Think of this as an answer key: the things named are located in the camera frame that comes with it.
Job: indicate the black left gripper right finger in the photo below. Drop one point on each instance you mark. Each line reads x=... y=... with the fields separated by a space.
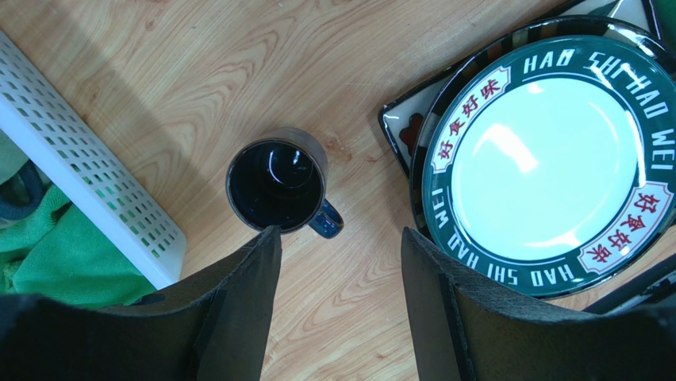
x=466 y=326

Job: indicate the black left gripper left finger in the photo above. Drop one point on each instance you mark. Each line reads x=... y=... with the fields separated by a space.
x=212 y=325

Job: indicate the dark blue ceramic mug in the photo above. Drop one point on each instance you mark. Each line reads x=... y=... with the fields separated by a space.
x=281 y=179

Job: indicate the round green rimmed plate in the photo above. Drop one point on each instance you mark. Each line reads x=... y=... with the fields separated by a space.
x=544 y=169

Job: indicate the square floral ceramic plate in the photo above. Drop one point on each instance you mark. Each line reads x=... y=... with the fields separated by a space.
x=401 y=119

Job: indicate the bright green cloth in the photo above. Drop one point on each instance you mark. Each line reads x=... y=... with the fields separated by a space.
x=59 y=253

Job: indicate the white plastic basket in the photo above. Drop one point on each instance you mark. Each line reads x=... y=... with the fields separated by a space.
x=41 y=123

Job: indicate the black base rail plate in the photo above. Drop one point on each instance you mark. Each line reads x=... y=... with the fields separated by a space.
x=653 y=280

